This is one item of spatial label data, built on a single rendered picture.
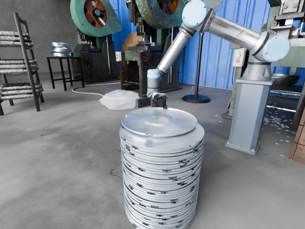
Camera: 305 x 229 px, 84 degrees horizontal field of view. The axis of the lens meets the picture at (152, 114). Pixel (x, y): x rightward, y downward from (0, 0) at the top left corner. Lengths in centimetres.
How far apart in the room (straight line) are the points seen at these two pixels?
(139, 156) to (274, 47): 79
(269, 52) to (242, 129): 47
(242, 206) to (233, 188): 10
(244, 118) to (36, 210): 116
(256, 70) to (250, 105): 20
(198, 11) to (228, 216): 90
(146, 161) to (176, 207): 20
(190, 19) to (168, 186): 76
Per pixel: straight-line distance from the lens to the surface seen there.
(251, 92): 115
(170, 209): 62
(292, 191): 107
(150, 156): 49
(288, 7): 186
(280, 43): 102
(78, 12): 372
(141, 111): 77
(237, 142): 126
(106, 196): 85
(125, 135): 57
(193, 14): 96
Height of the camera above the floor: 59
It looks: 20 degrees down
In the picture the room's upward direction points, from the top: straight up
